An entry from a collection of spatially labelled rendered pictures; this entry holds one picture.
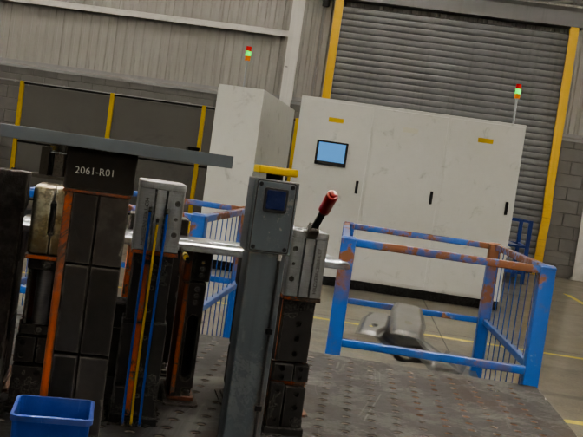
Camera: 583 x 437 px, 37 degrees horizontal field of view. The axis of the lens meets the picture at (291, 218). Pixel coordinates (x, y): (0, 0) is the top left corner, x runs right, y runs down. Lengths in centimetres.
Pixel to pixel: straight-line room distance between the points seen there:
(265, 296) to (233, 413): 19
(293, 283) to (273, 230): 20
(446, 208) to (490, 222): 49
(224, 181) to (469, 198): 264
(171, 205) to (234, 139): 795
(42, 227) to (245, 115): 798
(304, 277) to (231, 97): 798
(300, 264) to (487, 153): 797
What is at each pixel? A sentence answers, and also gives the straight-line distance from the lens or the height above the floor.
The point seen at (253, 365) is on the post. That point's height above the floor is 85.
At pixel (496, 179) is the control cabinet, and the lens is 941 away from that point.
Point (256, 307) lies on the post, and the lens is 132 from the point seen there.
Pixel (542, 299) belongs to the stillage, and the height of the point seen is 82.
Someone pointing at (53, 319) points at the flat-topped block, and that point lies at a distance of 130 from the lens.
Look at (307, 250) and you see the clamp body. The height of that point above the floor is 103.
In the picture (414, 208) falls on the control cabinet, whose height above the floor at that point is 96.
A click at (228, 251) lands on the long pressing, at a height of 100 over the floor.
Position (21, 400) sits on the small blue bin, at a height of 78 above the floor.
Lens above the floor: 115
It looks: 3 degrees down
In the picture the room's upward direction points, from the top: 8 degrees clockwise
